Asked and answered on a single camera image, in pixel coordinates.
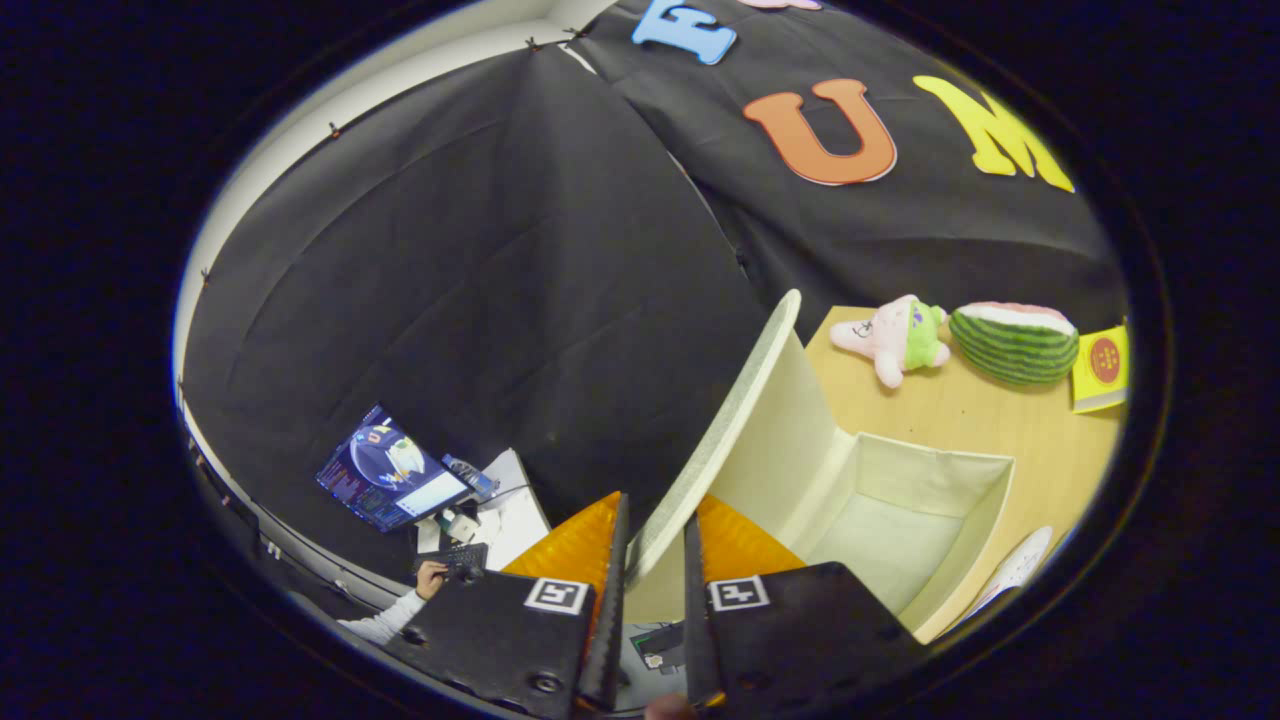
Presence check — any pink and green plush toy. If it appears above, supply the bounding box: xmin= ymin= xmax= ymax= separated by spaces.
xmin=830 ymin=294 xmax=951 ymax=389

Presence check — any yellow book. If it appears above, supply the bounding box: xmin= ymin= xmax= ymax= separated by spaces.
xmin=1070 ymin=322 xmax=1131 ymax=414

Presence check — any blue plastic bottle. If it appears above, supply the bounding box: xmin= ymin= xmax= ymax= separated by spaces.
xmin=442 ymin=455 xmax=499 ymax=502

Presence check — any watermelon slice plush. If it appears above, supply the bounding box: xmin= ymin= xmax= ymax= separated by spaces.
xmin=948 ymin=302 xmax=1081 ymax=387

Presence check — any white side table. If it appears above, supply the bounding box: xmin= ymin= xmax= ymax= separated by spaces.
xmin=415 ymin=448 xmax=552 ymax=573

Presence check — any black backdrop cloth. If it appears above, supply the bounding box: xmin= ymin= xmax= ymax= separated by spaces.
xmin=180 ymin=0 xmax=1126 ymax=601

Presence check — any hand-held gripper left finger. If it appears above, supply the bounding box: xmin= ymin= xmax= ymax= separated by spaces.
xmin=383 ymin=490 xmax=631 ymax=720

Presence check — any black keyboard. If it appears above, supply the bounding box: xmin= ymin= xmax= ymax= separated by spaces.
xmin=413 ymin=543 xmax=490 ymax=578

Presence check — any white striped canvas shoe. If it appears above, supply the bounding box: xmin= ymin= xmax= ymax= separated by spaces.
xmin=960 ymin=527 xmax=1054 ymax=621

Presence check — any open laptop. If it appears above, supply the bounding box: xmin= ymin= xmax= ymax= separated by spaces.
xmin=317 ymin=405 xmax=473 ymax=532

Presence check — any pale green storage box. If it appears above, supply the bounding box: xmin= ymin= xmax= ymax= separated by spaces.
xmin=625 ymin=290 xmax=1016 ymax=644

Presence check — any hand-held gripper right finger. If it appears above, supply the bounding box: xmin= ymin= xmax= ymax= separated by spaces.
xmin=683 ymin=493 xmax=929 ymax=713

